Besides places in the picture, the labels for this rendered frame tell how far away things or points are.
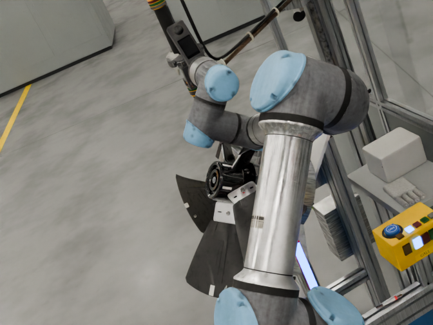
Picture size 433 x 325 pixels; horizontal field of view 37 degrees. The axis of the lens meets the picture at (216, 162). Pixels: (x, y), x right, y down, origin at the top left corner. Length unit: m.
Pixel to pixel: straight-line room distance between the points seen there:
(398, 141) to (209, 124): 1.00
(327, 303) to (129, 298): 2.82
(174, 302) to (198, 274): 1.64
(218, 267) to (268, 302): 0.94
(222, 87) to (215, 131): 0.11
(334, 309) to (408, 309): 0.75
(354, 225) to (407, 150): 0.31
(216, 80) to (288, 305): 0.56
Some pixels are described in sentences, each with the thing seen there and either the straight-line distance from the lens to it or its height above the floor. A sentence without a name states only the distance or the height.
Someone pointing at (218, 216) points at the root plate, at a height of 1.11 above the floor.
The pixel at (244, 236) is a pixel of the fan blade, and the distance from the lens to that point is 1.80.
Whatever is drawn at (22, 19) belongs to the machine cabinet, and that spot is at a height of 0.84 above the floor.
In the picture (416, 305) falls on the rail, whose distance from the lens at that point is 1.91.
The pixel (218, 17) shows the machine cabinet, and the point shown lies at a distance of 7.37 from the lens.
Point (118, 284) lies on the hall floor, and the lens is 4.08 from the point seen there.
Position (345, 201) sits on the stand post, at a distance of 2.22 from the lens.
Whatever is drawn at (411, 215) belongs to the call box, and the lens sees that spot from 1.80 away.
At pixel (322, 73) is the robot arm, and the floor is 1.70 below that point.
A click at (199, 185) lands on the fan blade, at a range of 2.15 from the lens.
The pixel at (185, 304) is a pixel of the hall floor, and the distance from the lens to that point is 3.64.
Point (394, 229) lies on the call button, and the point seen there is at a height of 1.08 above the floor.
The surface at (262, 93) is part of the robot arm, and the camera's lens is 1.14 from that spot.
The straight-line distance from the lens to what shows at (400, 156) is 2.31.
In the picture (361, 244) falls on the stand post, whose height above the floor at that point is 0.72.
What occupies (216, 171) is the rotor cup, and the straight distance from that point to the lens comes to 1.98.
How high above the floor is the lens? 2.15
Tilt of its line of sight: 26 degrees down
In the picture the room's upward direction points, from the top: 25 degrees counter-clockwise
